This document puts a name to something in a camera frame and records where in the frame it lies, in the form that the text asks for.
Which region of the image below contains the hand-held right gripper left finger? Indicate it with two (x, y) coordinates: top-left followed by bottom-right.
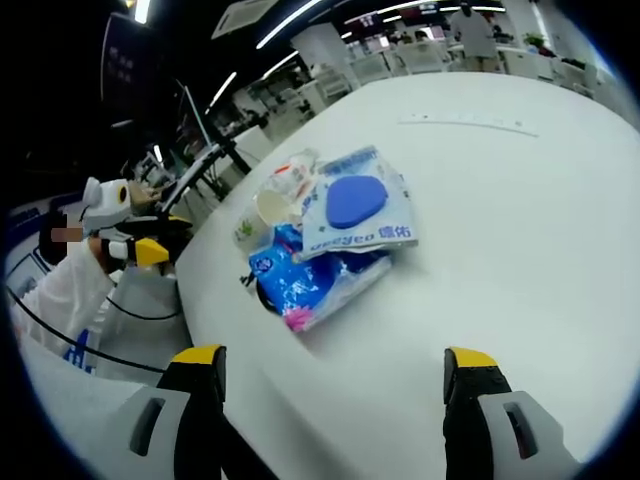
(98, 343), (229, 480)

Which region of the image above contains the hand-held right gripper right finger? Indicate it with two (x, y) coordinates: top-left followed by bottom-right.
(442, 345), (584, 480)

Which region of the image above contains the white paper cup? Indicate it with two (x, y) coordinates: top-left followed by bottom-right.
(231, 189), (303, 250)

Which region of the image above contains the small black item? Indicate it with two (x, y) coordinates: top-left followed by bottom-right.
(239, 270), (279, 315)

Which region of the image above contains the clear plastic wrapper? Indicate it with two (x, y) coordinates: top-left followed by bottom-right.
(268, 148), (322, 202)

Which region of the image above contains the blue tissue packet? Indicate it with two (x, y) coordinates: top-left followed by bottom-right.
(247, 223), (394, 334)

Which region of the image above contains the wet wipes pack blue lid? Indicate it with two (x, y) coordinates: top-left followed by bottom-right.
(298, 144), (420, 262)

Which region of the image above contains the clear plastic ruler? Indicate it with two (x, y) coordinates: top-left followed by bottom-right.
(396, 111), (541, 139)

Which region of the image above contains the white table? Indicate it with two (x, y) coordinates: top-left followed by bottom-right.
(174, 71), (640, 480)

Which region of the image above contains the white office chair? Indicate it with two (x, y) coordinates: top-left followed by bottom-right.
(395, 40), (450, 76)

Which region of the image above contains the black cable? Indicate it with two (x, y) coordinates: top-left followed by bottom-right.
(3, 282), (167, 375)
(105, 295), (182, 322)

